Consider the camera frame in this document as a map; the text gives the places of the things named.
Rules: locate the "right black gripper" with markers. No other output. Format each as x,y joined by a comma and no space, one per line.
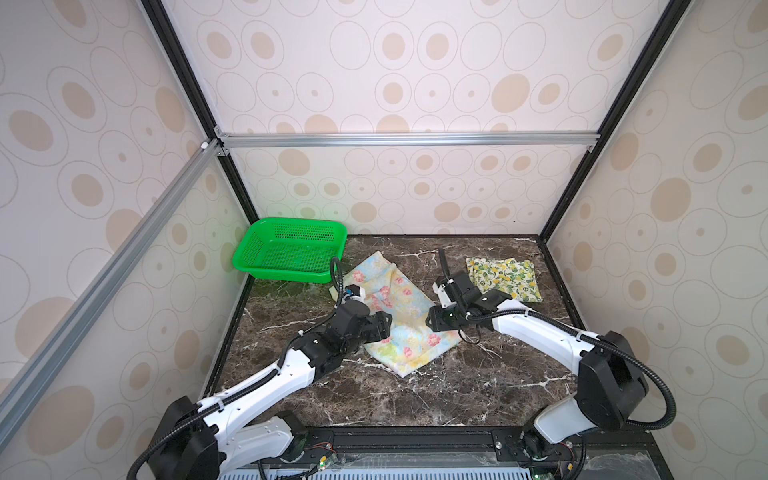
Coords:
436,321

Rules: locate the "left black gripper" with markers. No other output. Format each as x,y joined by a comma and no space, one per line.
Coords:
378,325

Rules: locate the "pastel floral skirt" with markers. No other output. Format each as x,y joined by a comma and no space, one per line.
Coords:
411,344

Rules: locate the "lemon print skirt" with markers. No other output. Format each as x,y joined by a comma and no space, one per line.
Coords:
515,278

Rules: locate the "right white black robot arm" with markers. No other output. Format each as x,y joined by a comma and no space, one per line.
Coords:
610,385

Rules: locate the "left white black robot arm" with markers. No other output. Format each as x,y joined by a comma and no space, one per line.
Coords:
213,436

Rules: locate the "green plastic basket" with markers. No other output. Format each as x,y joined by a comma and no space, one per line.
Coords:
291,249

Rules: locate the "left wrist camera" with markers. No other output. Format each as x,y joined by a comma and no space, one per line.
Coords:
353,293

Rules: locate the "back aluminium rail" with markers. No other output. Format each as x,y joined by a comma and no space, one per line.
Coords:
228,141

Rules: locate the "aluminium rail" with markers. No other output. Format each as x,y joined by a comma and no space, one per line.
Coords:
40,371
228,141

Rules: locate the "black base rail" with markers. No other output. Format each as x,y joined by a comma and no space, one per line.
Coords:
467,453

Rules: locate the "left aluminium rail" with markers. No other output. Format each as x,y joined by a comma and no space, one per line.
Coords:
40,371

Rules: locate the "right black frame post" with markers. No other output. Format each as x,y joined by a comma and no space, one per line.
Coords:
650,53

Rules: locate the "black frame post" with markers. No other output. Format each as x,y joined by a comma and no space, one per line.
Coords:
160,22
650,53

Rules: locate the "left black frame post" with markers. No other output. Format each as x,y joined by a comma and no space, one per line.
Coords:
160,22

